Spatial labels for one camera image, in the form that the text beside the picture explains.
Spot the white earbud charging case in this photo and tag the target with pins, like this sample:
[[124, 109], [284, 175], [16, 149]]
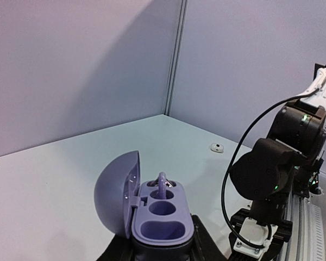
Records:
[[218, 148]]

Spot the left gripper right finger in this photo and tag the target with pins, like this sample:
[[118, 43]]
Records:
[[203, 246]]

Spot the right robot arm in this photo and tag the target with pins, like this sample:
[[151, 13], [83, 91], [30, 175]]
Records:
[[281, 164]]

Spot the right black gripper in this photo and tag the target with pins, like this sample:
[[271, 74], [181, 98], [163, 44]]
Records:
[[281, 234]]

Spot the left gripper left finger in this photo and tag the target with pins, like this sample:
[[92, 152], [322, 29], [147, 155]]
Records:
[[119, 249]]

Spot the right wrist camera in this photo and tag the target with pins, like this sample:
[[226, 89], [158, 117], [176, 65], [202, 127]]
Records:
[[257, 235]]

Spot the blue-grey earbud charging case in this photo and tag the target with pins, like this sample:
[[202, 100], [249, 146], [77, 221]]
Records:
[[158, 229]]

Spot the right aluminium frame post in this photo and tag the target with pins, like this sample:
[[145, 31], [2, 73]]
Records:
[[175, 57]]

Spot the dark round earbud pair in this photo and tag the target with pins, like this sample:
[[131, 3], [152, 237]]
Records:
[[163, 186]]

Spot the front aluminium rail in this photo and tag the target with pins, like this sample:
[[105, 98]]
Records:
[[308, 240]]

